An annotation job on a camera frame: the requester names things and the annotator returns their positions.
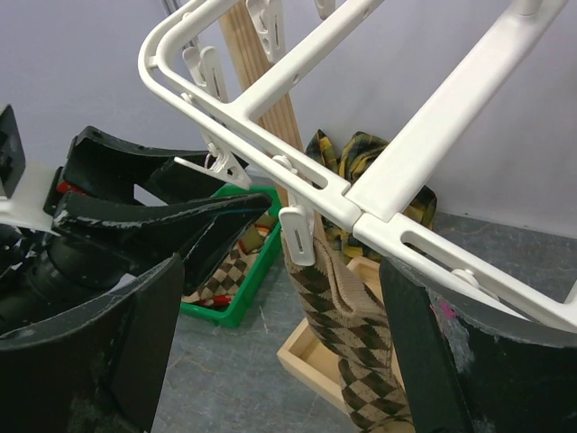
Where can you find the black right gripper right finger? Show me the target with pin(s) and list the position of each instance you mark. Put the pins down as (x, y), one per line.
(468, 367)

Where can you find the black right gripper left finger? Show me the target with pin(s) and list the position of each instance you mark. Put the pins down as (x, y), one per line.
(98, 367)

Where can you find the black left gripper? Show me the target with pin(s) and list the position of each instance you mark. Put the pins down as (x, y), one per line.
(96, 242)

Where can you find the beige brown argyle sock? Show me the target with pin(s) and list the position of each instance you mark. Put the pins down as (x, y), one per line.
(220, 290)
(352, 323)

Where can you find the white hanger clip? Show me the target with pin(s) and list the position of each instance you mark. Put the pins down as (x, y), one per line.
(205, 68)
(219, 164)
(298, 225)
(268, 22)

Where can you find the white plastic sock hanger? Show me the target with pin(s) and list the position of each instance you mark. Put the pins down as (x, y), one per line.
(406, 164)

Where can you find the olive brown patterned sock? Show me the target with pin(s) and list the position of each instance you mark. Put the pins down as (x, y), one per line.
(255, 236)

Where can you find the green plastic bin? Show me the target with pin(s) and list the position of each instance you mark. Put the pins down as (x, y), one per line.
(233, 315)

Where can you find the yellow plaid cloth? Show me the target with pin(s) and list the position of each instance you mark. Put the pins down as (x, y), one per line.
(352, 164)

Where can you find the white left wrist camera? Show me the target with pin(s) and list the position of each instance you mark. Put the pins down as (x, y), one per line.
(25, 185)

